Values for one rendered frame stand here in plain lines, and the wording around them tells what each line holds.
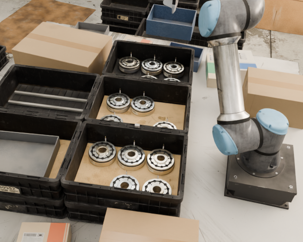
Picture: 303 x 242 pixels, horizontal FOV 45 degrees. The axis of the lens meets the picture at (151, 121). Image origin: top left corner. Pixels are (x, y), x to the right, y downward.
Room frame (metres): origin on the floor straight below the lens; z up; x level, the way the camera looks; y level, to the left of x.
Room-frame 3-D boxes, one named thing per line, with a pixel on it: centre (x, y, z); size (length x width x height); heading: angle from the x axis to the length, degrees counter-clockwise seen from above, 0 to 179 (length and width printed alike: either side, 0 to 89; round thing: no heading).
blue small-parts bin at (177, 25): (1.50, -0.06, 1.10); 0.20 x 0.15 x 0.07; 81
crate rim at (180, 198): (0.84, 0.07, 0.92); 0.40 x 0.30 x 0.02; 86
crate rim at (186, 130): (1.14, 0.05, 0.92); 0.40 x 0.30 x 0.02; 86
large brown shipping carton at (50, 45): (1.58, 0.47, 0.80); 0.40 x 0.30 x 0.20; 76
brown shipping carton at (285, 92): (1.42, -0.59, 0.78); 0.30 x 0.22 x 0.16; 82
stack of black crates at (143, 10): (2.98, 0.28, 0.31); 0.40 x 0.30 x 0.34; 80
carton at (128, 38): (1.84, 0.12, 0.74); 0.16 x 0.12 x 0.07; 73
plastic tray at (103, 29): (1.94, 0.42, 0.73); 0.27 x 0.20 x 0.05; 174
